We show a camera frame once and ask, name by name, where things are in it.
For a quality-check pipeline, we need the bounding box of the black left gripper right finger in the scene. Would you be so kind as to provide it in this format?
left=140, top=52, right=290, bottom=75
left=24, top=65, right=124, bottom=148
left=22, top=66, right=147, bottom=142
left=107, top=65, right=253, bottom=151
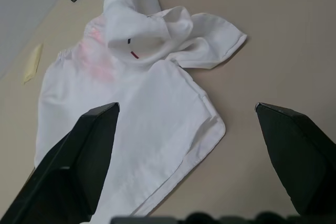
left=255, top=102, right=336, bottom=216

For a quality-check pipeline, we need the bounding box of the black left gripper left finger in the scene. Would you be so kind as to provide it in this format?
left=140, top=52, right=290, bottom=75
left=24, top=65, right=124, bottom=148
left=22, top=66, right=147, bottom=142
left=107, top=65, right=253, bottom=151
left=0, top=102, right=121, bottom=224

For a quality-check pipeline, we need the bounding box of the white elastic-waist garment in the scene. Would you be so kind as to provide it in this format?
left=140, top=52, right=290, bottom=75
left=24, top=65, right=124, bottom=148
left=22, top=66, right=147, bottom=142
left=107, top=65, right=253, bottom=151
left=34, top=0, right=249, bottom=217

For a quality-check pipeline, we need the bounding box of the pale yellow tape strip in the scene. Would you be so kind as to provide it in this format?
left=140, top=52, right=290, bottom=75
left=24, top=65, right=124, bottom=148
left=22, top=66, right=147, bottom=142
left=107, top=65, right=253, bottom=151
left=22, top=42, right=44, bottom=86

